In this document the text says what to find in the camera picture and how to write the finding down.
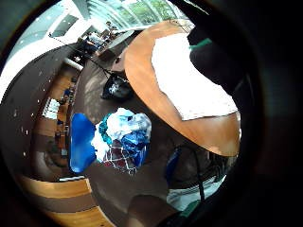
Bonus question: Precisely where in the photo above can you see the white cloth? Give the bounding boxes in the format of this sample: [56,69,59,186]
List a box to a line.
[151,32,239,121]

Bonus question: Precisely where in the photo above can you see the black bag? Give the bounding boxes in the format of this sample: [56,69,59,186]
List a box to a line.
[100,73,134,102]

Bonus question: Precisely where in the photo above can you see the pile of mixed clothes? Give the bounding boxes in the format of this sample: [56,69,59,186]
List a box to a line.
[90,107,152,176]

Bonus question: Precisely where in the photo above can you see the the person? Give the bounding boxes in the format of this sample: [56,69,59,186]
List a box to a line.
[126,175,227,227]

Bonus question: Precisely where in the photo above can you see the blue chair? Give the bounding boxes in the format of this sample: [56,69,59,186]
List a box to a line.
[68,112,98,174]

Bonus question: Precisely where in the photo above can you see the white boxes on shelf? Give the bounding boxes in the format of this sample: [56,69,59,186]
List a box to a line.
[42,96,62,120]

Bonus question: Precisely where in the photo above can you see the black cable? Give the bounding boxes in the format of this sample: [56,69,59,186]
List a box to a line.
[175,144,206,202]

